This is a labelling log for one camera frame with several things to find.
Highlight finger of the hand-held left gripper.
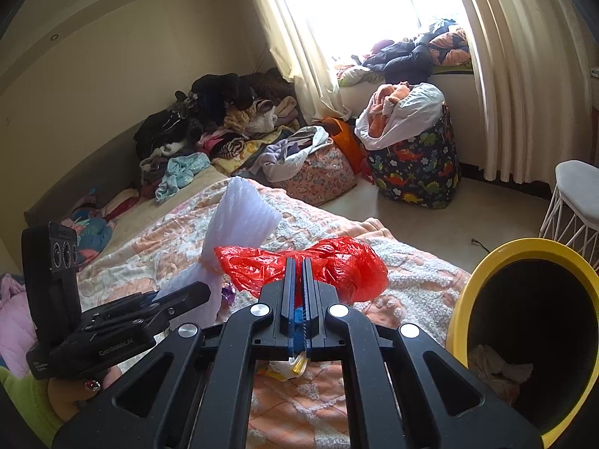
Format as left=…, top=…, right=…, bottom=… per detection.
left=140, top=282, right=212, bottom=326

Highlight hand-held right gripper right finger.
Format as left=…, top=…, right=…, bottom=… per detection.
left=303, top=257, right=544, bottom=449

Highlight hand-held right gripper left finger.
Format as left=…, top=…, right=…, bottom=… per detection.
left=51, top=257, right=305, bottom=449

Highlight red plastic bag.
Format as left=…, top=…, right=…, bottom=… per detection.
left=214, top=237, right=389, bottom=304

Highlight white foam net sleeve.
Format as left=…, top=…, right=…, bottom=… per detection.
left=156, top=175, right=283, bottom=323

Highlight yellow trash bin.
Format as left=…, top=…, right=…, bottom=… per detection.
left=444, top=238, right=599, bottom=449

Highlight person's left forearm green sleeve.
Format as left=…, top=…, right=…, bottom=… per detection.
left=0, top=367, right=61, bottom=447

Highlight person's left hand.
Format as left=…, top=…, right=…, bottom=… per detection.
left=47, top=366, right=123, bottom=424

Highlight pink quilt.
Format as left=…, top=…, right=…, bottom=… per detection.
left=0, top=274, right=40, bottom=379

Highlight orange white fleece blanket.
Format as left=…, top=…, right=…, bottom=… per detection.
left=77, top=178, right=471, bottom=449

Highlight yellow white wrapper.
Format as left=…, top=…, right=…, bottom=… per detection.
left=267, top=353, right=310, bottom=382

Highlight colourful printed blanket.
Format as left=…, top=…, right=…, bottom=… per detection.
left=61, top=187, right=141, bottom=267

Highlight teal cloth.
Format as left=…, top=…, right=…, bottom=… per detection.
left=154, top=154, right=211, bottom=203

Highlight floral fabric bag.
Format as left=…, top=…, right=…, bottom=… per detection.
left=276, top=138, right=359, bottom=207

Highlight grey white clothes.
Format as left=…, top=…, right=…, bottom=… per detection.
left=248, top=125, right=331, bottom=183

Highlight orange bag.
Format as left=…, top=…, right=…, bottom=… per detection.
left=323, top=117, right=370, bottom=176

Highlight dinosaur print laundry basket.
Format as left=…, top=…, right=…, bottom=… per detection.
left=365, top=103, right=462, bottom=209

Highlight pile of clothes on bed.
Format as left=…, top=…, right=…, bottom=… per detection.
left=133, top=68, right=300, bottom=202

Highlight crumpled white tissue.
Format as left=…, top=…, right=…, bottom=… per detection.
left=468, top=343, right=534, bottom=405

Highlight white bag of clothes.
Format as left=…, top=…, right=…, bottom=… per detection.
left=355, top=82, right=445, bottom=150

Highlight cream curtain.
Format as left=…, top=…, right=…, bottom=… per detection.
left=444, top=0, right=599, bottom=185
left=238, top=0, right=352, bottom=125

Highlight pile of clothes on windowsill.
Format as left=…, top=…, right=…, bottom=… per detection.
left=334, top=19, right=473, bottom=87

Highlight window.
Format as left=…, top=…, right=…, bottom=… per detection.
left=267, top=0, right=469, bottom=66

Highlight white wire stool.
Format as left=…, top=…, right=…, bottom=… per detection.
left=539, top=160, right=599, bottom=258

